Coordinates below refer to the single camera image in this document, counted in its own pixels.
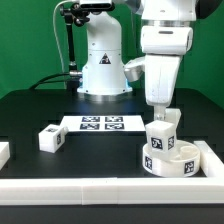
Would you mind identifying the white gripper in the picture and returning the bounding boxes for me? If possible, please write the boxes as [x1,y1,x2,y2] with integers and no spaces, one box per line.
[124,26,193,121]

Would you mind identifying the white round stool seat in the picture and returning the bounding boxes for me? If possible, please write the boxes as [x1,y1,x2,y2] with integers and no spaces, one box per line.
[142,140,200,178]

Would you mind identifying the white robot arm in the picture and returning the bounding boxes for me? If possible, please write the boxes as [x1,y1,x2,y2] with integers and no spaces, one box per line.
[79,0,223,120]

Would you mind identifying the white marker sheet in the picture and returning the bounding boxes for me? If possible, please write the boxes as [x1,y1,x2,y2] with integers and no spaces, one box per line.
[61,115,145,132]

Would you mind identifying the black cables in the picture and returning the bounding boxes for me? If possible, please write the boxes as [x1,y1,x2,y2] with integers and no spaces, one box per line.
[29,69,83,90]

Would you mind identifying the white obstacle frame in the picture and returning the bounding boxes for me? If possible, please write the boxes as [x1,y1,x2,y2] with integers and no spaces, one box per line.
[0,141,224,205]

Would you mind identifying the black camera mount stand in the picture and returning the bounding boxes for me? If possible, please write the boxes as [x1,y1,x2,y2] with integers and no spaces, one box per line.
[60,2,121,96]

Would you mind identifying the white cable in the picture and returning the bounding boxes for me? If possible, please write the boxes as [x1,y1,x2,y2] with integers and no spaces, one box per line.
[52,0,76,73]

